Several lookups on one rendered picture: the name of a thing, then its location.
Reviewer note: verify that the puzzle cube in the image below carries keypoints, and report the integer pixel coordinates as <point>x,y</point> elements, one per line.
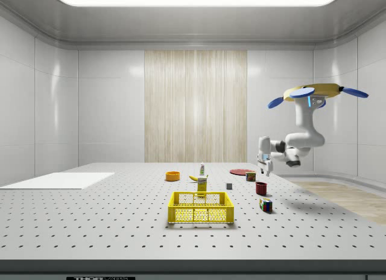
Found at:
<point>265,204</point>

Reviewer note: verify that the banana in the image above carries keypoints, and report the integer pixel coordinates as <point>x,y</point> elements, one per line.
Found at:
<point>193,178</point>

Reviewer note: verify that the red mug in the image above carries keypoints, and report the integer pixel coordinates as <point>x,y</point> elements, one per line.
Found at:
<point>261,189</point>

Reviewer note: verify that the small white bottle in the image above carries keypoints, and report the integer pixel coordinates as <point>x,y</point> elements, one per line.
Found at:
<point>202,169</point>

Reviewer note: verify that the yellow basket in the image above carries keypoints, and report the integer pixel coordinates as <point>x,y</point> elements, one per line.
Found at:
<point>200,214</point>

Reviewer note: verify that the white board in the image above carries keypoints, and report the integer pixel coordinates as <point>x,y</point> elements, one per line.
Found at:
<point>57,180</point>

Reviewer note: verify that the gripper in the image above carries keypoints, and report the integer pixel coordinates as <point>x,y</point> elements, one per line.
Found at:
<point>265,164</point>

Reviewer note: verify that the yellow bowl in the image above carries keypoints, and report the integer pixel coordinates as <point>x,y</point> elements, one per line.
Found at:
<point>172,176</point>

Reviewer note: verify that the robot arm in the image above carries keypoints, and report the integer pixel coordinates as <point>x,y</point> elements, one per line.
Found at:
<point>303,117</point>

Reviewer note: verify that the yellow and white carton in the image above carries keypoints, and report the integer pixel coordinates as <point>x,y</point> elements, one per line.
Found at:
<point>201,184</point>

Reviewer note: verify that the grey cube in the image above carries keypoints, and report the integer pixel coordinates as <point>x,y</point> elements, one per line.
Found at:
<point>229,186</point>

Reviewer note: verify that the red plate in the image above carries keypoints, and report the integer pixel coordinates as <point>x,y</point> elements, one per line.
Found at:
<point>238,171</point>

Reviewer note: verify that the drone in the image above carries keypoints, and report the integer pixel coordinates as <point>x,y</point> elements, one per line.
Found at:
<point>316,88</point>

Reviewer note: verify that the flat-sided can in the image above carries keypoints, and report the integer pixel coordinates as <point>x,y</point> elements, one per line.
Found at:
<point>250,176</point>

